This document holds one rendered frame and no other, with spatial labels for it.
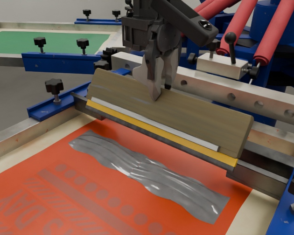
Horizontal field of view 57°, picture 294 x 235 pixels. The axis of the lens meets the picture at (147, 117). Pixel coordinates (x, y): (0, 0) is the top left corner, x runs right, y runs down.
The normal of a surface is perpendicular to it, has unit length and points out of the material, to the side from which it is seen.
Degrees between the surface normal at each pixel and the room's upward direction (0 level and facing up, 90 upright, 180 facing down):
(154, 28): 39
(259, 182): 90
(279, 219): 0
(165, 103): 55
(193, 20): 28
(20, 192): 0
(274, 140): 90
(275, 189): 90
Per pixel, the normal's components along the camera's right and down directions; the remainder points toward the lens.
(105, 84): -0.49, -0.14
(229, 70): -0.60, 0.42
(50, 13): 0.80, 0.32
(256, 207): 0.00, -0.85
